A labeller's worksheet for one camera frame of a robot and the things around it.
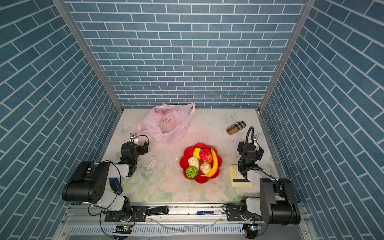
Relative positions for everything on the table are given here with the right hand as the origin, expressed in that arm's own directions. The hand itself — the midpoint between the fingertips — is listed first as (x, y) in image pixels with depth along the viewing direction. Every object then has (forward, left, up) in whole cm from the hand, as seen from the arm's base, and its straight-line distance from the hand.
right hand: (251, 142), depth 90 cm
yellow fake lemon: (-8, +33, -3) cm, 34 cm away
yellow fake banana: (-18, +22, -4) cm, 29 cm away
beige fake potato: (-13, +34, -4) cm, 37 cm away
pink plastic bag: (+18, +58, -9) cm, 61 cm away
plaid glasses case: (+19, +5, -8) cm, 21 cm away
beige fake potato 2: (-17, +27, -3) cm, 32 cm away
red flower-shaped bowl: (-5, +38, -8) cm, 39 cm away
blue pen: (-38, +25, -9) cm, 46 cm away
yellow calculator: (-19, +9, -9) cm, 23 cm away
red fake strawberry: (-11, +28, +1) cm, 30 cm away
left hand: (-3, +71, -2) cm, 71 cm away
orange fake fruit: (-12, +24, -5) cm, 27 cm away
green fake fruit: (-20, +34, -2) cm, 40 cm away
